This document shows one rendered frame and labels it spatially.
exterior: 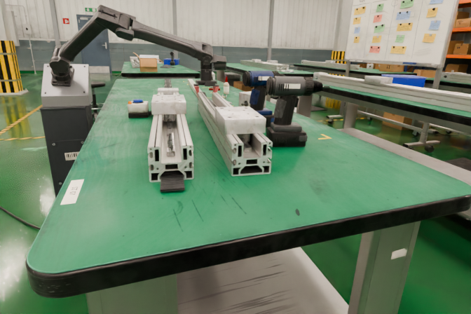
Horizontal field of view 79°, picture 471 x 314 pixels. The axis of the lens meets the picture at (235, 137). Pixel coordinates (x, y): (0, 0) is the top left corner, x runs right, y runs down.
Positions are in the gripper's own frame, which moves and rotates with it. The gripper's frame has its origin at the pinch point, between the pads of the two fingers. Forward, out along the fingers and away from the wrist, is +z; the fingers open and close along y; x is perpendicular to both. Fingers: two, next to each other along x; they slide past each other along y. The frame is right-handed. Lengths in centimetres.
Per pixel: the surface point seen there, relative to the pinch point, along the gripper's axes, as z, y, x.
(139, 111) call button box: 1.7, -31.6, -20.8
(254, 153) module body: 0, 1, -82
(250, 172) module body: 4, 0, -84
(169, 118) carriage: -2, -19, -51
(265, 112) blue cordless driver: -1.7, 17.5, -42.9
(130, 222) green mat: 4, -27, -100
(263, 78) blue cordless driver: -14.9, 15.4, -43.1
